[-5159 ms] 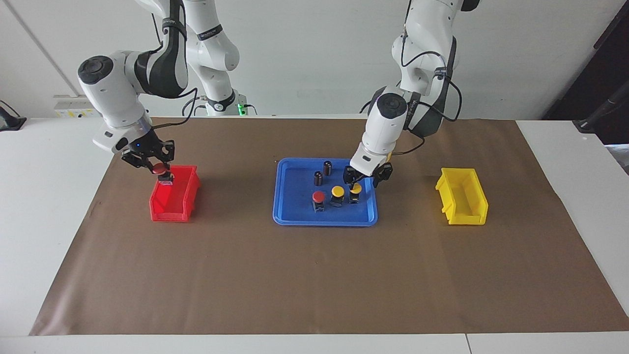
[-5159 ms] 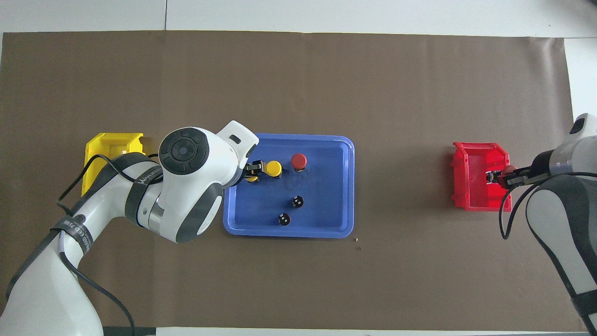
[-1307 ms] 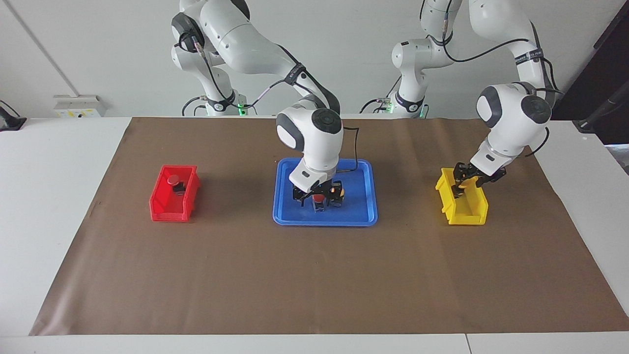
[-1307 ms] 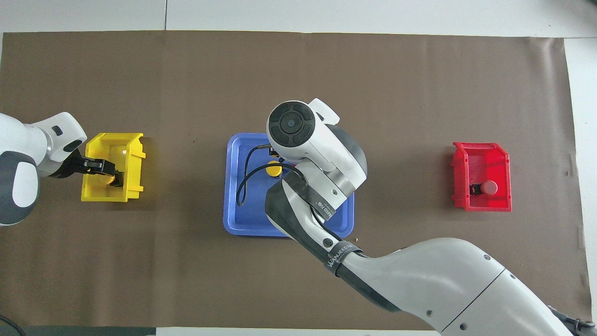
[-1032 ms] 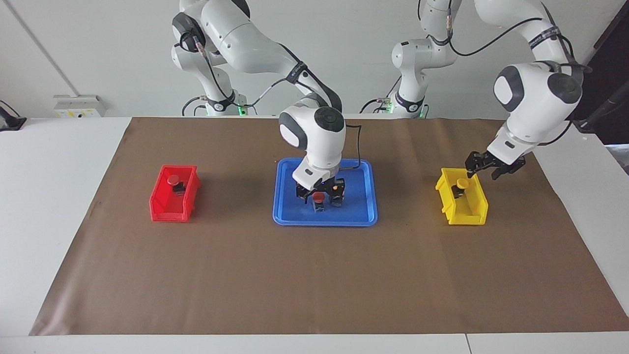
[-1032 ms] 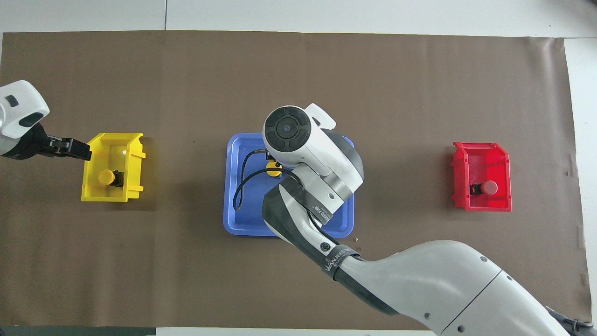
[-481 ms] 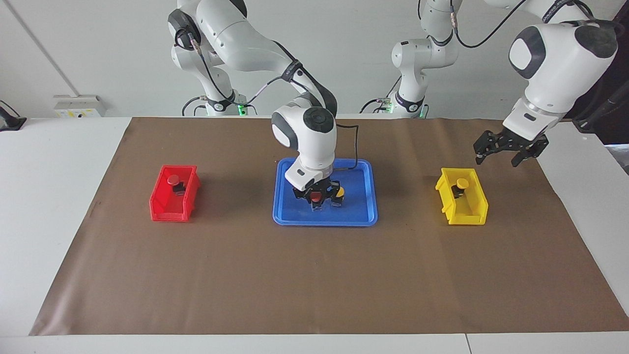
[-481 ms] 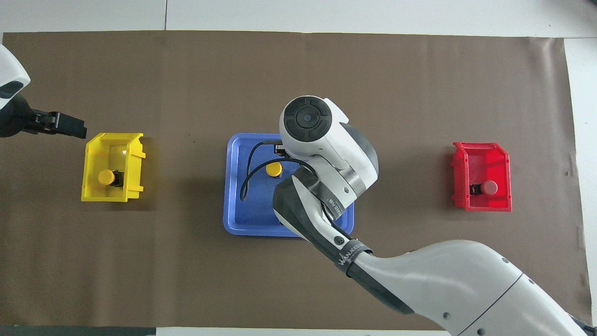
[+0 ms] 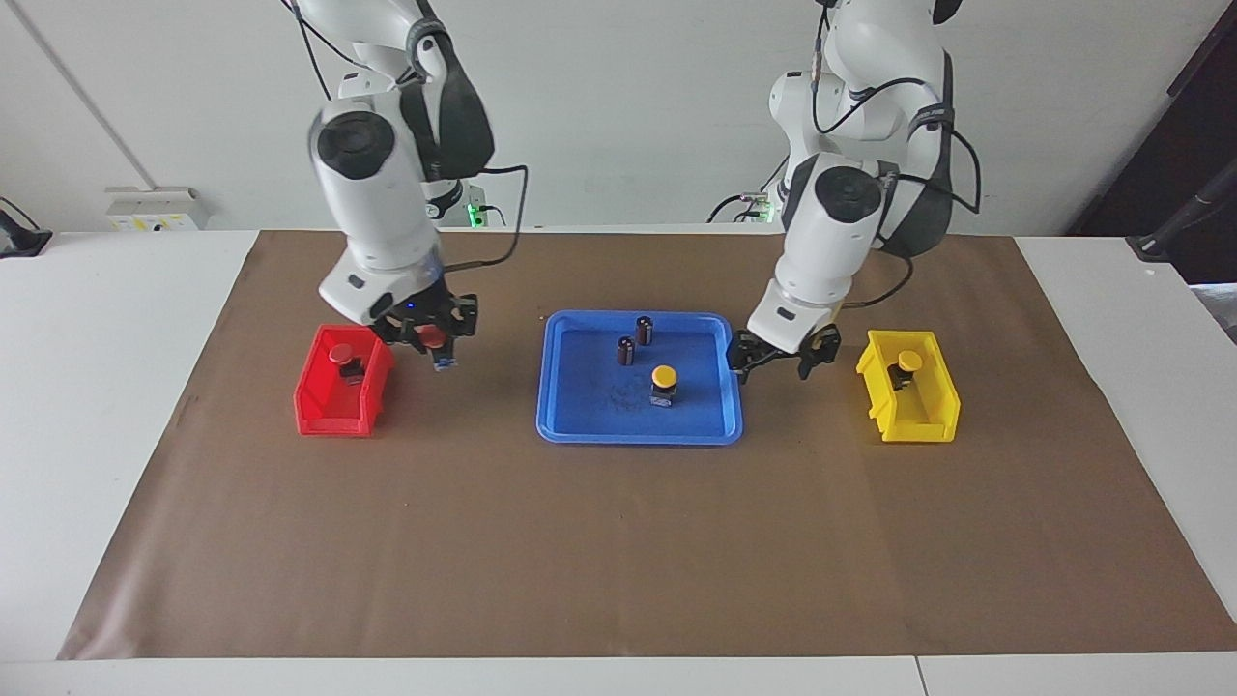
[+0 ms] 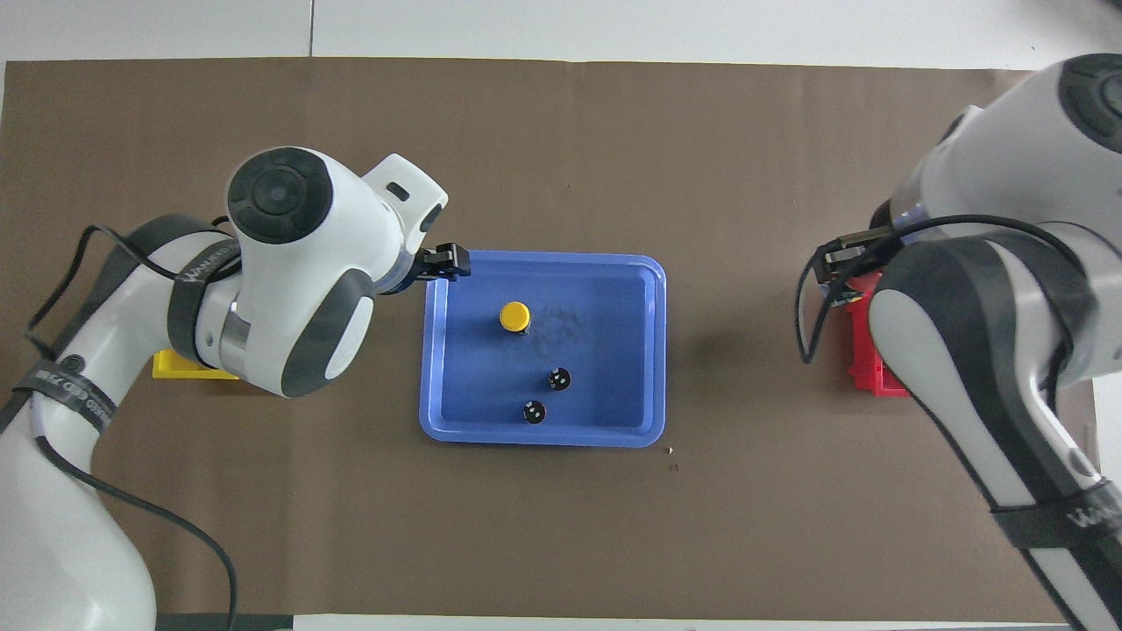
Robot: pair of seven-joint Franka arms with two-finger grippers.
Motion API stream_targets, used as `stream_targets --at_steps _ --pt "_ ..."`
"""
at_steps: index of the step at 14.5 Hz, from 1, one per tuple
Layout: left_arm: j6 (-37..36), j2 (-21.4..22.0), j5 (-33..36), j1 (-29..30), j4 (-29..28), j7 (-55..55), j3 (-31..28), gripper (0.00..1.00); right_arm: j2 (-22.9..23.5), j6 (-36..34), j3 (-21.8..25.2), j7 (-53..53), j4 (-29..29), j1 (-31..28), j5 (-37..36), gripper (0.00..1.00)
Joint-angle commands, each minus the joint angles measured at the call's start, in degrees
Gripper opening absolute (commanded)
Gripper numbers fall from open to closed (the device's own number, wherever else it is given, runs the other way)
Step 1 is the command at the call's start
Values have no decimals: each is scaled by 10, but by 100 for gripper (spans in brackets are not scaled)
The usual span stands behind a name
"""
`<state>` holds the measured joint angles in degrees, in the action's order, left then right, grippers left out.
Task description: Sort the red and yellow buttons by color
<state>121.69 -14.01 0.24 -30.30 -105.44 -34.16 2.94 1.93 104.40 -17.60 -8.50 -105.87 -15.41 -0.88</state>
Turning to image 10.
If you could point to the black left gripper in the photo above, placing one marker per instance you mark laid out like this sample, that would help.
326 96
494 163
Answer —
427 265

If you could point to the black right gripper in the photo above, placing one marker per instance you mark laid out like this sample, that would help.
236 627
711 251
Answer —
868 241

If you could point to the yellow push button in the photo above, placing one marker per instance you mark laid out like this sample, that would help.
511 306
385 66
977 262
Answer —
514 315

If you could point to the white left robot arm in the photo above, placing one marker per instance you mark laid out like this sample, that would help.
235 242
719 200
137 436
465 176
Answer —
289 263

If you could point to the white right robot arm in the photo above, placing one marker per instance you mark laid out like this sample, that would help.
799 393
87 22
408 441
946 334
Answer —
990 307

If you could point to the red plastic bin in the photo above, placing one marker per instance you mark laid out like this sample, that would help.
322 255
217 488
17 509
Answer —
868 368

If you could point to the black cylinder part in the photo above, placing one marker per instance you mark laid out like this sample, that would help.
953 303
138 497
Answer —
559 379
534 411

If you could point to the blue plastic tray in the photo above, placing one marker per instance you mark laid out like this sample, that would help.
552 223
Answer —
605 368

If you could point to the brown paper table mat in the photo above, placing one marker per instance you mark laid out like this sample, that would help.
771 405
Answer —
614 131

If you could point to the yellow plastic bin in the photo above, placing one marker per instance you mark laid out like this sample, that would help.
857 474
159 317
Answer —
180 368

